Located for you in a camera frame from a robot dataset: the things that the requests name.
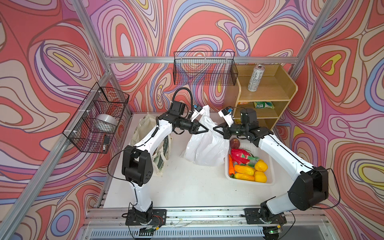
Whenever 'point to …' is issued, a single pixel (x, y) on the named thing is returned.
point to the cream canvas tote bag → (143, 125)
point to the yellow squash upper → (244, 169)
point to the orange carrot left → (231, 165)
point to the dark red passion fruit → (234, 143)
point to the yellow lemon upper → (260, 165)
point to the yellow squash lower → (244, 177)
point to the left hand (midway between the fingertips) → (207, 129)
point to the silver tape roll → (106, 122)
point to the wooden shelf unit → (266, 88)
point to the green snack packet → (264, 104)
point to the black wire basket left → (93, 127)
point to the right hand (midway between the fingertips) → (215, 131)
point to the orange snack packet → (242, 103)
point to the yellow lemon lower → (260, 176)
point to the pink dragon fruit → (243, 157)
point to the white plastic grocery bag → (211, 148)
